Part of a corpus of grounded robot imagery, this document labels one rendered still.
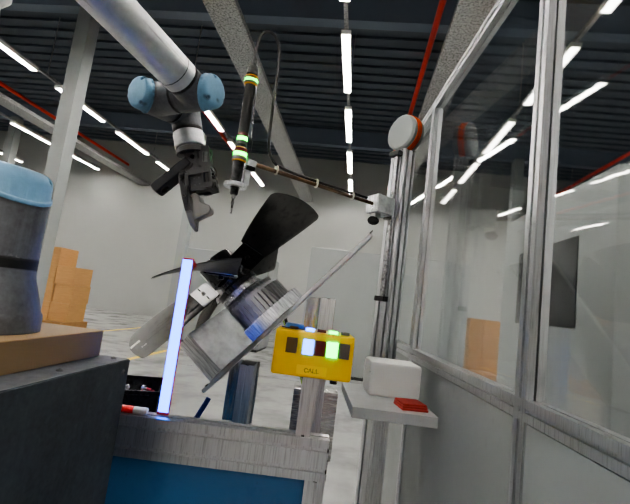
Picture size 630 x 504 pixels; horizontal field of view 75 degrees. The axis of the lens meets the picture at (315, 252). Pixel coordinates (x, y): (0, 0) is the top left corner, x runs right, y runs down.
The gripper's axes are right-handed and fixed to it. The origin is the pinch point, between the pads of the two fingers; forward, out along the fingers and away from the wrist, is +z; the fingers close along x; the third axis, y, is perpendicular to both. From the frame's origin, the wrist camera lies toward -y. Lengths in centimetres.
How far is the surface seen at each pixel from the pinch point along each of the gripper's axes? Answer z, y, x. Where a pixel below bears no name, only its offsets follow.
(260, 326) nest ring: 27.8, 10.2, 19.3
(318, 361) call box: 35.1, 25.9, -17.5
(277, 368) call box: 35.0, 17.7, -17.7
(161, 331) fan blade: 24.5, -19.1, 21.3
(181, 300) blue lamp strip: 18.3, -1.1, -12.4
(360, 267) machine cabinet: -17, 105, 571
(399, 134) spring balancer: -39, 73, 64
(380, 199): -11, 58, 55
